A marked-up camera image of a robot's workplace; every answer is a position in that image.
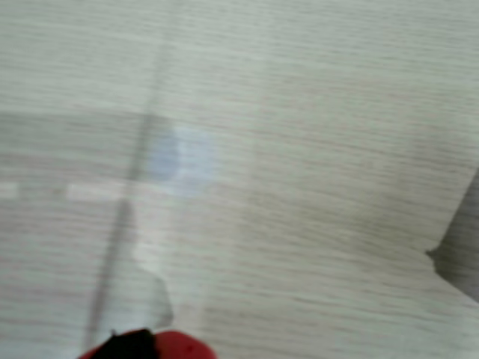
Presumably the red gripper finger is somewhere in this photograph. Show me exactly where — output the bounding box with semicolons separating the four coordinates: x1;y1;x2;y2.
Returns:
78;328;157;359
153;329;219;359

